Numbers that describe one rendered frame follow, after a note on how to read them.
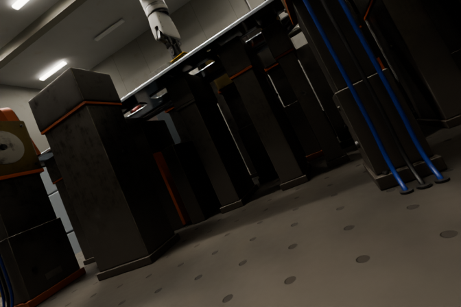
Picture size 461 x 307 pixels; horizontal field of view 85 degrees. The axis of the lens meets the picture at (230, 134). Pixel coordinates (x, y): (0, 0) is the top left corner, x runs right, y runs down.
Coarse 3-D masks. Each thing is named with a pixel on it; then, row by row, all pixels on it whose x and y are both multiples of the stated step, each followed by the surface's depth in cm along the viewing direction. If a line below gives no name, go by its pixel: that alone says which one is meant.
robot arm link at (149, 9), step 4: (152, 4) 90; (156, 4) 90; (160, 4) 91; (164, 4) 92; (148, 8) 91; (152, 8) 90; (156, 8) 90; (160, 8) 91; (164, 8) 92; (148, 12) 91; (152, 12) 91; (148, 16) 93
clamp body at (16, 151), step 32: (0, 128) 51; (0, 160) 49; (32, 160) 54; (0, 192) 47; (32, 192) 52; (0, 224) 46; (32, 224) 50; (0, 256) 45; (32, 256) 47; (64, 256) 52; (0, 288) 45; (32, 288) 45
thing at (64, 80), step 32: (64, 96) 41; (96, 96) 42; (64, 128) 42; (96, 128) 40; (128, 128) 46; (64, 160) 42; (96, 160) 40; (128, 160) 42; (96, 192) 40; (128, 192) 40; (96, 224) 41; (128, 224) 39; (160, 224) 42; (96, 256) 42; (128, 256) 39; (160, 256) 39
